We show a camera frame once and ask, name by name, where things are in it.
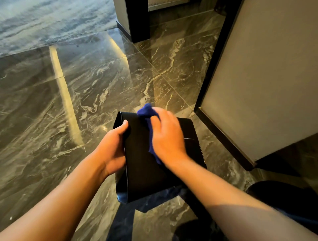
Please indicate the blue cleaning cloth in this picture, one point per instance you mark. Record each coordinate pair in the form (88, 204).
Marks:
(146, 111)

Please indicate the person's right hand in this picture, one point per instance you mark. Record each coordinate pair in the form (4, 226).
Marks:
(169, 139)

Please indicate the person's right forearm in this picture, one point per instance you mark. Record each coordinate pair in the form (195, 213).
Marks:
(236, 211)

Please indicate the black square waste bin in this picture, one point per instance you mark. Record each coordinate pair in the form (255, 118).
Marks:
(141, 168)

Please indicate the person's left forearm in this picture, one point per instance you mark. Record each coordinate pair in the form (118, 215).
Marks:
(54, 203)

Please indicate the grey patterned carpet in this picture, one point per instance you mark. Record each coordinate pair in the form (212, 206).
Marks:
(49, 22)

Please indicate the person's left hand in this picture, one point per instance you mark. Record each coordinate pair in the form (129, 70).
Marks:
(110, 154)

